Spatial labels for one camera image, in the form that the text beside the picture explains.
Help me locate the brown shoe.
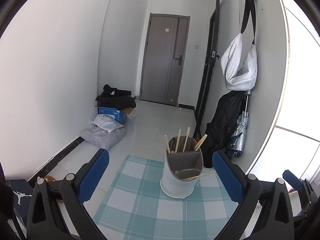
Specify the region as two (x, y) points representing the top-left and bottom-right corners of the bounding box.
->
(45, 175), (56, 182)

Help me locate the navy jordan shoe box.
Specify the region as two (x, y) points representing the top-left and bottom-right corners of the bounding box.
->
(6, 179), (33, 228)

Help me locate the chopstick leaning in front compartment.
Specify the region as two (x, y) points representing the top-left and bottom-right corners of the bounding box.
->
(182, 171), (216, 181)

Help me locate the silver folded umbrella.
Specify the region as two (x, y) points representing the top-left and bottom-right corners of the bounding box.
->
(226, 90), (252, 159)

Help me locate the teal plaid placemat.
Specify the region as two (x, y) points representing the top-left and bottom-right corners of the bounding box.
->
(93, 155), (238, 239)

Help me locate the grey plastic parcel bag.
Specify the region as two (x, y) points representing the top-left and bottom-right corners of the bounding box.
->
(80, 126), (125, 150)

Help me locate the white grey utensil holder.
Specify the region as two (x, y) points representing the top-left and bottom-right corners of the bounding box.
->
(160, 136), (203, 199)

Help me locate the chopstick in holder rightmost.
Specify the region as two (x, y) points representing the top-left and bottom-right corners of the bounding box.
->
(194, 134), (207, 151)

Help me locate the chopstick in holder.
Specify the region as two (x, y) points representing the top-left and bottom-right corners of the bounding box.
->
(194, 134), (207, 151)
(164, 135), (171, 154)
(182, 127), (191, 153)
(175, 129), (181, 153)

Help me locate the white plastic parcel bag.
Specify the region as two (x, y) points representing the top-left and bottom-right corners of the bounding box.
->
(92, 114), (123, 133)

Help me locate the black backpack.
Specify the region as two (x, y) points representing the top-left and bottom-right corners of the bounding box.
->
(200, 90), (246, 168)

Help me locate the blue cardboard box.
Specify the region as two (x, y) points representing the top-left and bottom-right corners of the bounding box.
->
(97, 107), (134, 125)

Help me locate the chopstick in holder leftmost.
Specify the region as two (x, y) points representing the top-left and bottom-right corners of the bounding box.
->
(164, 135), (171, 154)

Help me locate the black clothes pile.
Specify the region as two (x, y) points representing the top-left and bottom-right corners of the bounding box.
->
(96, 84), (136, 110)

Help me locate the white sling bag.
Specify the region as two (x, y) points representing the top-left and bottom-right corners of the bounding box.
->
(220, 0), (258, 91)

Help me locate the grey door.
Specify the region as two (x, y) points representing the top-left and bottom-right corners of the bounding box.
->
(140, 14), (190, 106)

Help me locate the black door frame rack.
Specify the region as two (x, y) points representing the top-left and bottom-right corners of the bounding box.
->
(193, 0), (220, 139)

